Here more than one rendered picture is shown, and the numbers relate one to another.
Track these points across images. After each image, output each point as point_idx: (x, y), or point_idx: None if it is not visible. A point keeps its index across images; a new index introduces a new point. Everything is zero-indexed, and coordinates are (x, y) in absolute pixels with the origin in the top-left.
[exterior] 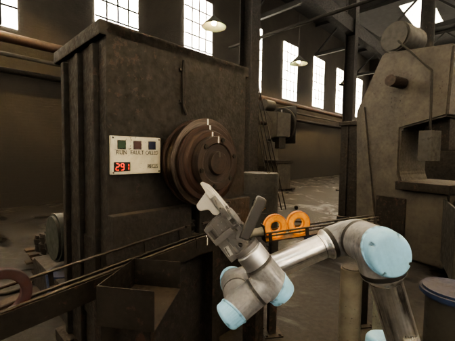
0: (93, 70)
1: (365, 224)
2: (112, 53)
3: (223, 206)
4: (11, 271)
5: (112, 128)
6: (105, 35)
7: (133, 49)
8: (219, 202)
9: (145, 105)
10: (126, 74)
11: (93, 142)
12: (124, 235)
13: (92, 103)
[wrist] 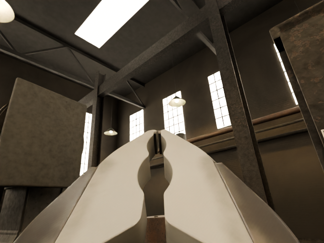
0: (288, 73)
1: None
2: (292, 46)
3: (50, 235)
4: None
5: (323, 120)
6: (280, 36)
7: (318, 23)
8: (54, 201)
9: None
10: (319, 53)
11: (314, 146)
12: None
13: (298, 105)
